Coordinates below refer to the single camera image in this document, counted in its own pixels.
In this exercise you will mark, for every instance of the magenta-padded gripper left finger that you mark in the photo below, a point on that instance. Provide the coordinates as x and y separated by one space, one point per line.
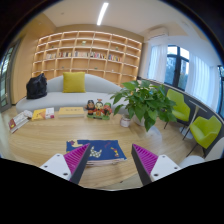
74 160

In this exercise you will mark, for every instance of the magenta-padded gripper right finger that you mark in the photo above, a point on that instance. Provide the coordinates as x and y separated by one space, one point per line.
147 161

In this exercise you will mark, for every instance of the blue patterned towel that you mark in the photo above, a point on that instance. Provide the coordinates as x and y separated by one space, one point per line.
105 150

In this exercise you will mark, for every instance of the small white jar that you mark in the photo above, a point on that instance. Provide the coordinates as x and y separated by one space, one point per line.
125 121

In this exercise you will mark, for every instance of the flat yellow book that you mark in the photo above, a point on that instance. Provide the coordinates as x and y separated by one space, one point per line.
71 112

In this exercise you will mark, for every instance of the colourful figurine trio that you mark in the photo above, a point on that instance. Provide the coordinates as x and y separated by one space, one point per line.
98 110

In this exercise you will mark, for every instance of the yellow and pink book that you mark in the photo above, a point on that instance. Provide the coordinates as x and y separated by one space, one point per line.
42 114

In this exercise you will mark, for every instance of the green potted plant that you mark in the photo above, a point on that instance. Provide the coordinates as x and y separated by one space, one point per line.
143 101

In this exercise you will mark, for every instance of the grey curved sofa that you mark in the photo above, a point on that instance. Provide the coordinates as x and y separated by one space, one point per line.
56 100

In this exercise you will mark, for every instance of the lime green chair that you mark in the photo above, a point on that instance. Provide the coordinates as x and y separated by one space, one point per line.
180 106
205 131

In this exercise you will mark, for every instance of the small white crumpled object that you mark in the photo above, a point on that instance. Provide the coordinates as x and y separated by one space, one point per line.
27 113

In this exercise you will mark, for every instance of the yellow cushion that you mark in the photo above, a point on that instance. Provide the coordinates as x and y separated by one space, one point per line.
74 82

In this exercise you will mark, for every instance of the black bag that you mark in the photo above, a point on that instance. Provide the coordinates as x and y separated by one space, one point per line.
36 87

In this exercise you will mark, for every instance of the white sheer curtain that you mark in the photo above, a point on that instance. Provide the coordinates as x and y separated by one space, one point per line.
157 63
201 78

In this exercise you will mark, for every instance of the dark-framed window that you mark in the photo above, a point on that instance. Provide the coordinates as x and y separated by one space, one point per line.
176 66

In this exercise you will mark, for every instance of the white air conditioner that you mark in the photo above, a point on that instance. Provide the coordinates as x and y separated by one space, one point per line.
158 32

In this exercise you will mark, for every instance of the long ceiling light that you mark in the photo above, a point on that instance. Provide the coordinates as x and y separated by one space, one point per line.
102 14

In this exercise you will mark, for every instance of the wooden wall shelf unit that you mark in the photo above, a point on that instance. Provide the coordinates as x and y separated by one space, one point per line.
86 56

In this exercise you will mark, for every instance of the glass door with grey frame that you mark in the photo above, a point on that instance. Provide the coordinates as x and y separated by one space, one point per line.
6 76

